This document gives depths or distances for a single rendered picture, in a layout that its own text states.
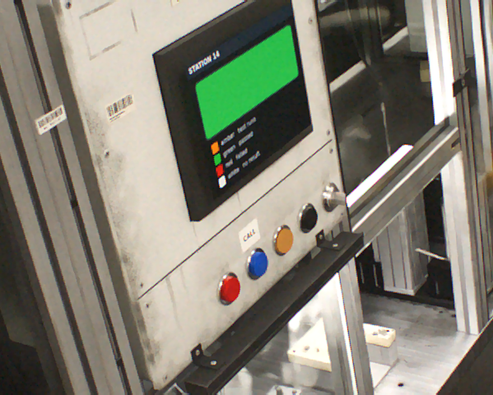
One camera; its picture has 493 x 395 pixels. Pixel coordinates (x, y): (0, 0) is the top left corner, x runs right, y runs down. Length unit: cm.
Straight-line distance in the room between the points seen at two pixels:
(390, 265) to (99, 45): 116
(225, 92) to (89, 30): 20
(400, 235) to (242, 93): 91
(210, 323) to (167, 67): 32
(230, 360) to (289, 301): 13
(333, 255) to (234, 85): 31
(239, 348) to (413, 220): 88
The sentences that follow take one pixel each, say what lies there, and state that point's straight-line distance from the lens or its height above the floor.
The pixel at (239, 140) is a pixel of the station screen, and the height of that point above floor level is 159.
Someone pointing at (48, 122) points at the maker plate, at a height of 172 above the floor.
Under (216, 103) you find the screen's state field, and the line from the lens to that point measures 117.
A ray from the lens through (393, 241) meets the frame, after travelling 207.
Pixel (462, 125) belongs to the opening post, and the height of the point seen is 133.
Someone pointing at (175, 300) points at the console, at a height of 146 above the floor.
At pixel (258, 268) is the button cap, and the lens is 130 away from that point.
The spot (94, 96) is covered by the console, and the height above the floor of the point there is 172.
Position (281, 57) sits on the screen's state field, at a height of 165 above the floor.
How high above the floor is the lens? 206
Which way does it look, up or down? 26 degrees down
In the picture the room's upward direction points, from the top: 11 degrees counter-clockwise
